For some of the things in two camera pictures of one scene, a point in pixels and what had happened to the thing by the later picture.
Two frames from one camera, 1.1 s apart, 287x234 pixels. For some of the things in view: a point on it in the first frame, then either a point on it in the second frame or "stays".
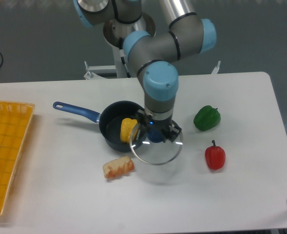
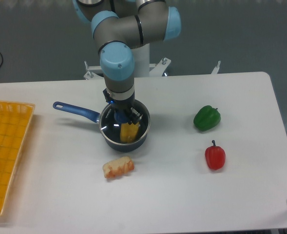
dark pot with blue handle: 110,121 stays
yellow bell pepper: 126,127 stays
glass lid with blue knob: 147,145 -> 115,127
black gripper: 169,128 -> 124,105
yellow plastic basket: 8,122 stays
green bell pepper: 206,118 stays
